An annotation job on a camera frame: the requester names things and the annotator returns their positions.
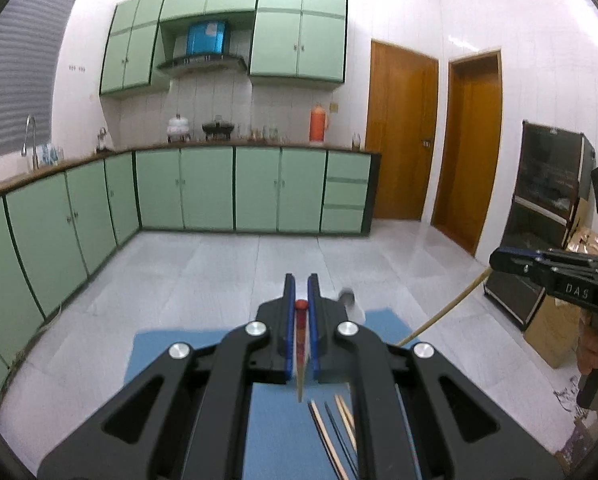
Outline grey window blind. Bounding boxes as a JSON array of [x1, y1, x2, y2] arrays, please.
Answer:
[[0, 0, 80, 164]]

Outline cardboard box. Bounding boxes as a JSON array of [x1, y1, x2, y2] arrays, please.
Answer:
[[523, 294, 583, 369]]

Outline chrome sink faucet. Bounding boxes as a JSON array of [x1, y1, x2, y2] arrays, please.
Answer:
[[22, 115, 40, 171]]

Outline black glass-front cabinet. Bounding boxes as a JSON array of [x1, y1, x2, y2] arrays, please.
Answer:
[[483, 119, 596, 332]]

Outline wide green wall cabinet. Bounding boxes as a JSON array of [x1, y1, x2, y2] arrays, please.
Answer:
[[248, 0, 349, 87]]

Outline black chopstick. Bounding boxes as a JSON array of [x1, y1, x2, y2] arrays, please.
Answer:
[[324, 402, 360, 467]]

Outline wooden chopstick with red tip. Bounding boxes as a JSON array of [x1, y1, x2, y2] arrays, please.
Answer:
[[294, 299, 310, 404]]

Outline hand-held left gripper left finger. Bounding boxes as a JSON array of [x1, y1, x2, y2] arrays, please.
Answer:
[[38, 273, 298, 480]]

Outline wooden broom pole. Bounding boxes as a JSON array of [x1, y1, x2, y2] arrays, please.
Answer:
[[396, 267, 493, 349]]

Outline white lidded pot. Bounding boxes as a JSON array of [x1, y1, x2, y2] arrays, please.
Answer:
[[167, 114, 191, 142]]

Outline light wooden chopstick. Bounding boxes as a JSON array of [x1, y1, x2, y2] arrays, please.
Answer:
[[308, 400, 350, 480]]

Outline black wok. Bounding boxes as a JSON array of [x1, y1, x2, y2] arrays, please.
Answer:
[[201, 115, 236, 141]]

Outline black range hood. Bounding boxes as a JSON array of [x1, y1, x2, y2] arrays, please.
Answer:
[[156, 52, 248, 79]]

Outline brown kitchen countertop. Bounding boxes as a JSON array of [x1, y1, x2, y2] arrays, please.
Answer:
[[0, 142, 383, 207]]

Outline long green base cabinet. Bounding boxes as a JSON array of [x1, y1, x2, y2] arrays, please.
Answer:
[[0, 152, 142, 411]]

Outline brown wooden chopstick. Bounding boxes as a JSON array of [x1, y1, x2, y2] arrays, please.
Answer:
[[334, 395, 355, 442], [340, 398, 358, 436]]

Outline orange thermos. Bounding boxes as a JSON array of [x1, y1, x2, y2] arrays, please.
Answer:
[[308, 103, 326, 144]]

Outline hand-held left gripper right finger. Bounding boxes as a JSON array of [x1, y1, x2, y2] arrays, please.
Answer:
[[307, 273, 566, 480]]

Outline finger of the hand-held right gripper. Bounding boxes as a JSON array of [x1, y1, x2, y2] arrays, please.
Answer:
[[489, 246, 598, 287]]

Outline blue box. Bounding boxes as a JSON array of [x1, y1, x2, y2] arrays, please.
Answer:
[[186, 20, 230, 56]]

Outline wooden door with handle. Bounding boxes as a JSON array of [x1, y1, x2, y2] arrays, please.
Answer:
[[365, 39, 439, 221]]

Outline flattened cardboard pieces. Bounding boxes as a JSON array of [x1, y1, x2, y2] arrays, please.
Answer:
[[565, 199, 598, 262]]

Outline plain wooden door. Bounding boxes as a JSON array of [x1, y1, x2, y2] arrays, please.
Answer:
[[430, 49, 503, 257]]

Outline green base cabinet with drawers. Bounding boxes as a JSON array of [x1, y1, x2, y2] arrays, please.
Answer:
[[131, 145, 383, 236]]

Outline blue table mat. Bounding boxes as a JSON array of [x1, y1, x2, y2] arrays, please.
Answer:
[[125, 309, 416, 480]]

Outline tall green wall cabinet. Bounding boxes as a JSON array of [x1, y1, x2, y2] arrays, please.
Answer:
[[99, 0, 168, 99]]

